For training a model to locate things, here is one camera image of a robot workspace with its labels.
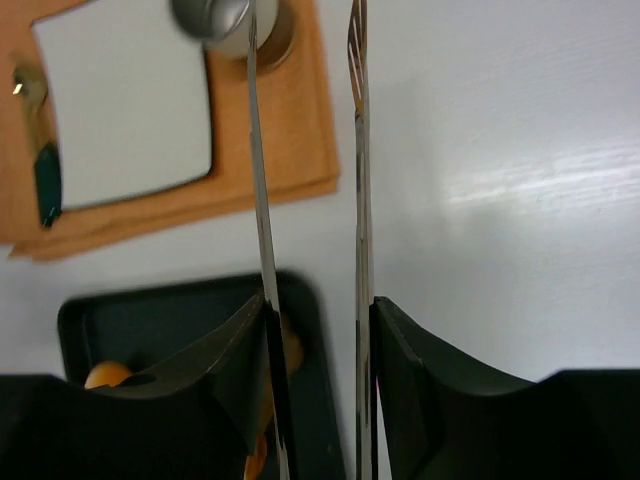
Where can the green handled gold knife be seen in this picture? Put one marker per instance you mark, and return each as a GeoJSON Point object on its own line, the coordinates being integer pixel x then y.
{"type": "Point", "coordinates": [31, 87]}

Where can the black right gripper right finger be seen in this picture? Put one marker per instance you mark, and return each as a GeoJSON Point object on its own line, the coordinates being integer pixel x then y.
{"type": "Point", "coordinates": [448, 415]}

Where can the white square plate black rim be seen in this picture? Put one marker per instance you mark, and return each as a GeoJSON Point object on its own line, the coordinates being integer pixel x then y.
{"type": "Point", "coordinates": [130, 100]}

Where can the stainless steel tongs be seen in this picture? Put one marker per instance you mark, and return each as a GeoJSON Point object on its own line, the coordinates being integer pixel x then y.
{"type": "Point", "coordinates": [366, 382]}

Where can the black baking tray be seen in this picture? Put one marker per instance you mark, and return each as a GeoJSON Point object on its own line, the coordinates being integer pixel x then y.
{"type": "Point", "coordinates": [139, 328]}

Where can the seeded bread slice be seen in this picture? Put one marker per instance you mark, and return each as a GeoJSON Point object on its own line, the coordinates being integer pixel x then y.
{"type": "Point", "coordinates": [255, 463]}

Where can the orange woven placemat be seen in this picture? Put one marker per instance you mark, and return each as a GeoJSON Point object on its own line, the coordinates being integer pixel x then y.
{"type": "Point", "coordinates": [297, 132]}

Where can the brown chocolate croissant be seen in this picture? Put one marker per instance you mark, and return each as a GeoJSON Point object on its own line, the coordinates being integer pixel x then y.
{"type": "Point", "coordinates": [294, 356]}

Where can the glossy orange bun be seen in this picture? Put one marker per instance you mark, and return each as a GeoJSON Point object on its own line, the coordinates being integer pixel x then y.
{"type": "Point", "coordinates": [108, 373]}

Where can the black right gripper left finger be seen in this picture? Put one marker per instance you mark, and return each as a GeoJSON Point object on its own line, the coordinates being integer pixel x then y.
{"type": "Point", "coordinates": [193, 415]}

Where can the silver metal cup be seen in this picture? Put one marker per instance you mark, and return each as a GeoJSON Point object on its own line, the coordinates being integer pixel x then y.
{"type": "Point", "coordinates": [224, 27]}

